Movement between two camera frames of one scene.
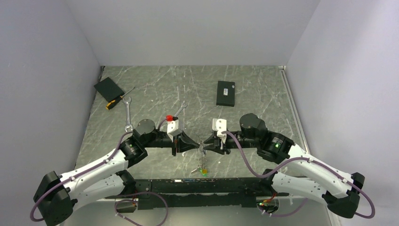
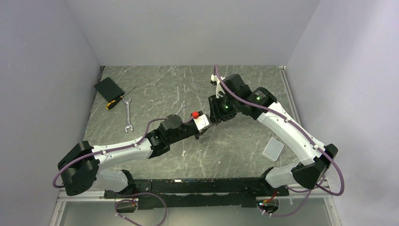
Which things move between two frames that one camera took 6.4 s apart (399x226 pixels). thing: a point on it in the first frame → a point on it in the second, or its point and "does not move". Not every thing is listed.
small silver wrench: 180,109 does not move
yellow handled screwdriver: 113,102 does not move
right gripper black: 217,146 → 217,115
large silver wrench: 128,127 does not move
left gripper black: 184,143 → 198,133
